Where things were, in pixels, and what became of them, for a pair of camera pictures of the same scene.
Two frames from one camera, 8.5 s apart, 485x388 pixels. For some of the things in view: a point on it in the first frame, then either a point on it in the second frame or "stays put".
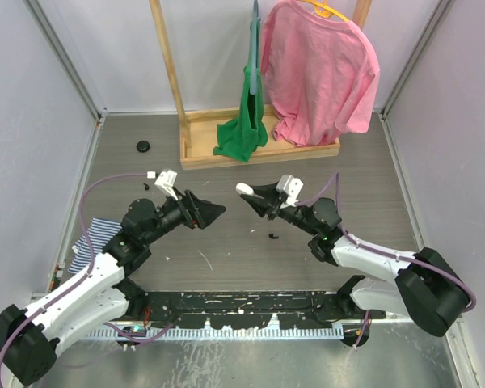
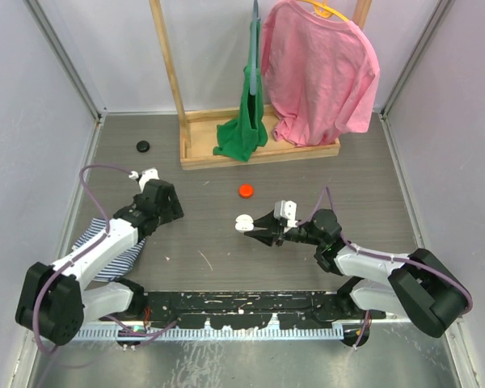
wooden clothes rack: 201,128 stays put
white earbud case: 243,188 → 244,223
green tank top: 239,137 stays put
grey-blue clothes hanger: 254,56 stays put
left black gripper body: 176,212 → 169,212
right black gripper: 261,205 → 268,236
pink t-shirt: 321,74 stays put
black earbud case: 143,146 stays put
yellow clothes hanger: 324,10 stays put
